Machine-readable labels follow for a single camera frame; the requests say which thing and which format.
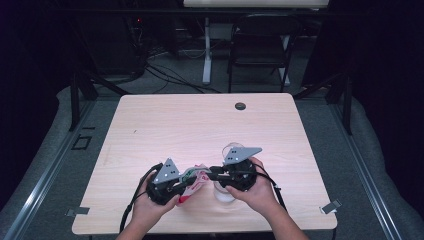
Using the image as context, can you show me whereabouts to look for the left hand-held gripper black cable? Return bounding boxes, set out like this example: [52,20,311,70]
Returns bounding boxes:
[118,162,165,234]

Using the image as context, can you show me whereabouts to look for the hand-held gripper black cable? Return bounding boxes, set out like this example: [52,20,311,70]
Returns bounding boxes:
[255,163,288,213]
[118,162,165,234]

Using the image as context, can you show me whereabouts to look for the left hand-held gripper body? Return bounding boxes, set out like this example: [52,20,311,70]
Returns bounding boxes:
[146,157,188,206]

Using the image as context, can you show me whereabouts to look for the red and white plastic bag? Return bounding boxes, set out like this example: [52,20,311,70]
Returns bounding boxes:
[177,162,213,205]

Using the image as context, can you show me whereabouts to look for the dark cabinet with red light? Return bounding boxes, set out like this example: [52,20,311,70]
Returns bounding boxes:
[79,13,148,77]

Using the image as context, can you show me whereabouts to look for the grey tape piece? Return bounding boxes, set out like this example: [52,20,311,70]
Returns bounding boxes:
[319,198,343,215]
[65,206,91,218]

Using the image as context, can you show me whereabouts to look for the black folding chair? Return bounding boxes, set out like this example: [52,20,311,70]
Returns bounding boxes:
[227,13,303,94]

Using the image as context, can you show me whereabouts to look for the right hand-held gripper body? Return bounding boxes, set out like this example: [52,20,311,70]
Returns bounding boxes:
[222,146,264,193]

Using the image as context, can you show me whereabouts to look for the aluminium floor rail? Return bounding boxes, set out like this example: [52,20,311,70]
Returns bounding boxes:
[0,99,98,240]
[327,99,405,240]

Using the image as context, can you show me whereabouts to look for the clear glass jar with handle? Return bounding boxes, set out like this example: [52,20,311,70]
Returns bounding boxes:
[213,141,250,204]

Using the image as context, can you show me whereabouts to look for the white desk with white legs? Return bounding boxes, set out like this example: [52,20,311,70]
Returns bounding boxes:
[182,0,330,86]

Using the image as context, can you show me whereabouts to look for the black metal stand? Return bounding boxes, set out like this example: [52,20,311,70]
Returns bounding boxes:
[292,70,354,136]
[67,64,132,132]

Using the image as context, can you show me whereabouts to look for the right hand-held gripper black cable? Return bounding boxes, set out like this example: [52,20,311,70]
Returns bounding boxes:
[255,163,288,213]

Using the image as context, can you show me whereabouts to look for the black floor cables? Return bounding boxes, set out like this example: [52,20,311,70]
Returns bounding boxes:
[143,62,223,95]

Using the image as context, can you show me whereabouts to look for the person's right hand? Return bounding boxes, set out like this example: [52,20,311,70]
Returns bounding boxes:
[225,156,280,215]

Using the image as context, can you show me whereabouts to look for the person's left hand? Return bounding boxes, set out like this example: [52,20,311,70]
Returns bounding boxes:
[131,181,181,228]

